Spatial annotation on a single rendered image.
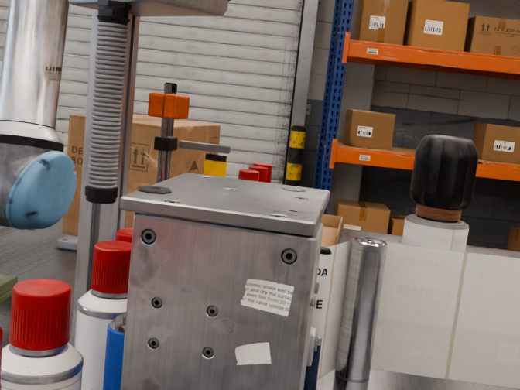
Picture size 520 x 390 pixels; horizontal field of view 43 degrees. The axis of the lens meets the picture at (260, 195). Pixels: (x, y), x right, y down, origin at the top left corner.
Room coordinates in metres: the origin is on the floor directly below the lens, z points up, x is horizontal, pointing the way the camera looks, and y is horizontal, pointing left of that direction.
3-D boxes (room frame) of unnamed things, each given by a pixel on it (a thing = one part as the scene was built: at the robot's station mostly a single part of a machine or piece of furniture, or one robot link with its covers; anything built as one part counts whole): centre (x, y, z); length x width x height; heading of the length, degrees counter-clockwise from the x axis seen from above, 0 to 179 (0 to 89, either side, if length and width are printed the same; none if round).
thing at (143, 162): (1.57, 0.28, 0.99); 0.30 x 0.24 x 0.27; 162
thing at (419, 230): (0.89, -0.24, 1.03); 0.09 x 0.09 x 0.30
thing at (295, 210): (0.42, 0.01, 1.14); 0.14 x 0.11 x 0.01; 171
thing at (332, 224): (1.84, -0.10, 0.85); 0.30 x 0.26 x 0.04; 171
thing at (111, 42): (0.71, 0.17, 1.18); 0.04 x 0.04 x 0.21
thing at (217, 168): (0.86, 0.06, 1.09); 0.03 x 0.01 x 0.06; 81
